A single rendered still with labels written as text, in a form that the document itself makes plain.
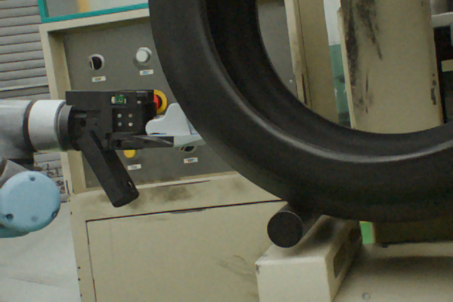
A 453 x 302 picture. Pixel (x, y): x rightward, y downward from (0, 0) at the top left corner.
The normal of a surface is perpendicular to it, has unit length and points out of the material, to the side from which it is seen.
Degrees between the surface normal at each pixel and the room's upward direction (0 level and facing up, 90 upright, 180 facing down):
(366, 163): 100
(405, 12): 90
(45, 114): 61
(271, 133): 98
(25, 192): 90
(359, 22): 90
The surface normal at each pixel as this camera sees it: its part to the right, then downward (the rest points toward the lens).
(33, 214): 0.42, -0.01
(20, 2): -0.01, 0.05
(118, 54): -0.26, 0.09
